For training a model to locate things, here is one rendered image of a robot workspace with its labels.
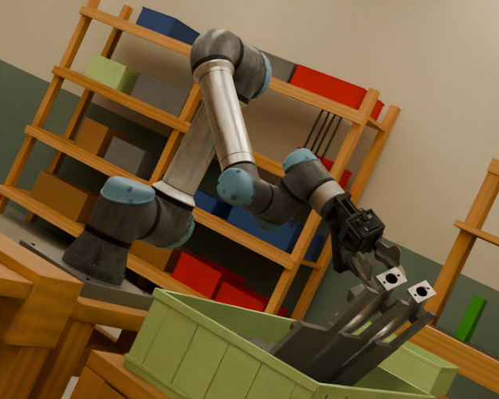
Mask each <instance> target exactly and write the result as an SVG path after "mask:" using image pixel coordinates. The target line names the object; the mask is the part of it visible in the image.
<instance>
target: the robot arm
mask: <svg viewBox="0 0 499 399"><path fill-rule="evenodd" d="M190 67H191V71H192V76H193V79H194V81H195V82H196V83H197V84H199V85H200V89H201V93H202V96H203V101H202V103H201V105H200V107H199V109H198V111H197V113H196V115H195V117H194V119H193V121H192V123H191V124H190V126H189V129H188V130H187V132H186V134H185V137H184V138H183V140H182V142H181V145H180V146H179V148H178V150H177V152H176V154H175V155H174V157H173V160H172V161H171V163H170V166H169V168H168V169H167V171H166V174H165V176H164V177H163V179H162V180H161V181H159V182H157V183H154V184H153V185H152V186H151V187H150V186H148V185H146V184H143V183H140V182H138V181H135V180H132V179H129V178H126V177H118V176H114V177H110V178H109V179H108V180H107V181H106V183H105V185H104V187H103V188H102V189H101V191H100V195H99V197H98V199H97V202H96V203H95V206H94V208H93V210H92V212H91V214H90V217H89V219H88V221H87V223H86V226H85V228H84V230H83V231H82V233H81V234H80V235H79V236H78V237H77V238H76V239H75V240H74V242H73V243H72V244H71V245H70V247H69V248H67V249H66V251H65V253H64V254H63V257H62V260H63V261H64V262H65V263H67V264H69V265H70V266H71V267H72V268H75V269H77V270H79V271H80V272H82V273H85V274H87V275H88V276H91V277H93V278H95V279H99V280H101V281H103V282H106V283H111V284H114V285H121V284H122V282H123V281H124V277H125V271H126V266H127V260H128V251H129V249H130V248H131V245H132V242H133V241H134V239H136V240H139V241H143V242H146V243H148V244H151V245H153V246H154V247H158V248H164V249H174V248H176V247H179V246H181V245H183V244H184V243H185V242H186V241H187V240H188V239H189V237H190V236H191V234H192V232H193V229H194V226H195V223H194V220H195V217H194V214H193V213H192V211H193V209H194V207H195V206H196V205H195V202H194V199H193V196H194V194H195V192H196V190H197V188H198V186H199V184H200V182H201V180H202V179H203V177H204V174H205V173H206V171H207V169H208V166H209V165H210V163H211V160H212V159H213V157H214V156H215V153H216V152H217V155H218V159H219V164H220V168H221V171H222V174H221V175H220V177H219V179H218V186H217V192H218V194H219V196H220V198H221V199H222V200H224V201H226V202H228V203H229V204H230V205H231V206H233V207H239V208H241V209H243V210H245V211H248V212H250V214H251V217H252V219H253V221H255V223H256V224H257V225H258V226H259V227H260V228H262V229H263V230H264V231H266V232H268V233H274V232H276V231H277V230H278V229H279V228H281V227H282V226H283V225H284V224H286V223H287V221H288V220H289V218H290V217H292V216H293V214H294V213H296V212H297V210H298V209H300V208H301V206H302V205H304V204H305V202H307V201H308V202H309V203H310V205H311V206H312V207H313V208H314V210H315V211H316V212H317V213H318V215H319V216H321V217H322V218H323V219H324V220H325V222H335V223H334V224H331V225H330V233H331V244H332V254H333V270H334V271H335V272H338V273H340V274H341V273H342V272H346V271H348V270H350V271H351V272H352V273H353V274H354V275H355V276H356V277H358V278H359V279H360V280H361V281H362V282H364V283H365V284H367V285H368V286H369V287H370V288H373V289H376V290H377V291H378V292H380V291H381V289H380V287H379V285H378V283H377V282H376V281H375V280H374V279H373V277H372V273H371V270H372V263H371V260H370V259H369V258H366V259H365V258H364V257H363V255H362V254H364V253H371V251H372V249H374V250H375V259H376V260H377V261H380V262H382V263H384V264H385V265H386V266H387V268H388V269H389V270H390V269H392V268H394V267H396V268H397V269H398V270H399V271H400V272H401V273H402V274H403V276H404V277H405V278H406V274H405V271H404V269H403V267H402V266H401V264H400V260H401V253H402V252H401V250H400V248H399V247H397V246H396V245H393V246H391V247H388V246H387V244H386V242H385V241H384V240H383V239H382V238H381V237H382V236H383V231H384V229H385V227H386V226H385V225H384V223H383V222H382V221H381V220H380V218H379V217H378V216H377V214H376V213H375V212H374V211H373V210H372V209H371V208H370V209H368V210H366V211H365V210H364V209H363V208H360V209H362V211H360V210H358V208H357V207H356V206H355V205H354V203H353V202H352V201H351V200H350V199H351V197H352V195H351V193H350V192H349V191H347V192H345V191H344V190H343V189H342V188H341V186H340V185H339V184H338V183H337V182H336V181H335V179H334V178H333V177H332V176H331V174H330V173H329V172H328V170H327V169H326V168H325V166H324V165H323V164H322V162H321V161H320V160H319V159H317V158H316V157H315V156H314V154H313V153H312V152H311V151H310V150H309V149H306V148H301V149H298V150H295V151H293V152H292V153H290V154H289V155H288V156H287V157H286V158H285V161H284V162H283V170H284V173H285V174H286V175H285V176H284V177H283V178H282V179H281V180H280V181H279V182H278V183H277V184H276V185H275V186H274V185H272V184H270V183H268V182H266V181H264V180H262V179H260V177H259V175H258V171H257V167H256V163H255V160H254V157H253V151H252V149H251V145H250V141H249V137H248V134H247V131H246V126H245V123H244V119H243V116H242V111H241V108H244V107H246V106H247V105H248V103H249V101H250V99H254V98H257V97H258V95H262V94H263V93H264V91H266V89H267V88H268V86H269V83H270V80H271V77H272V68H271V66H270V62H269V60H268V58H267V57H266V56H265V55H264V54H263V53H262V52H261V51H260V50H259V49H258V48H256V47H254V46H252V45H250V44H248V43H247V42H245V41H244V40H242V39H241V38H239V37H238V36H236V35H235V34H233V33H232V32H231V31H228V30H226V29H223V28H213V29H209V30H207V31H205V32H203V33H202V34H200V35H199V36H198V37H197V38H196V40H195V41H194V43H193V45H192V48H191V51H190ZM365 213H366V214H365ZM363 214H365V215H363ZM377 219H378V220H379V221H378V220H377Z"/></svg>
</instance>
